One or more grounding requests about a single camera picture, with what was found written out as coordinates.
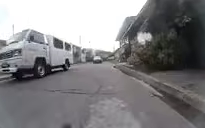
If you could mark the row of parked vehicles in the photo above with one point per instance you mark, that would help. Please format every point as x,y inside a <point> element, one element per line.
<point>83,54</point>

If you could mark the white minibus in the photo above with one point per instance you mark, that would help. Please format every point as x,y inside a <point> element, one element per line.
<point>33,53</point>

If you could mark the grey concrete sidewalk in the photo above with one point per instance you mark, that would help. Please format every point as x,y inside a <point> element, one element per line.
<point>186,81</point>

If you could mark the building with overhanging roof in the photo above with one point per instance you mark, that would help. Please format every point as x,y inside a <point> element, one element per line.
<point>163,20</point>

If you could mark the white car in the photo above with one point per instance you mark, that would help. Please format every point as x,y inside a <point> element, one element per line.
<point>97,59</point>

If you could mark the green bushes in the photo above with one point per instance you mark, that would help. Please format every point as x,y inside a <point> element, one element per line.
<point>156,50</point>

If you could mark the grey asphalt road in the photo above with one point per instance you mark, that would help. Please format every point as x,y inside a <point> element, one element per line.
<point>90,100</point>

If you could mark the concrete kerb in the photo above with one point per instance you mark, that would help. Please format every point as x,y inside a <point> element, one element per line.
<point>163,88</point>

